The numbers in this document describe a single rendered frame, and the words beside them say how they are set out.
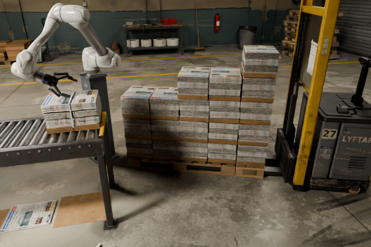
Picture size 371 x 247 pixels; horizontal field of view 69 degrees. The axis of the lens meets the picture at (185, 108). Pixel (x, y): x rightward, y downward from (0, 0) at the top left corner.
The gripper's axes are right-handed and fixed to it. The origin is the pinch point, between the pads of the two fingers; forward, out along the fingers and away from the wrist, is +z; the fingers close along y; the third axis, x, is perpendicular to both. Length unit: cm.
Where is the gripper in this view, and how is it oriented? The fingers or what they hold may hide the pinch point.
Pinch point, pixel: (72, 88)
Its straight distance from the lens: 222.0
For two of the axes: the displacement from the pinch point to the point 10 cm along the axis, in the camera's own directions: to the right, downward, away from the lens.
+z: 8.7, 3.4, 3.5
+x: 2.2, 3.8, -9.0
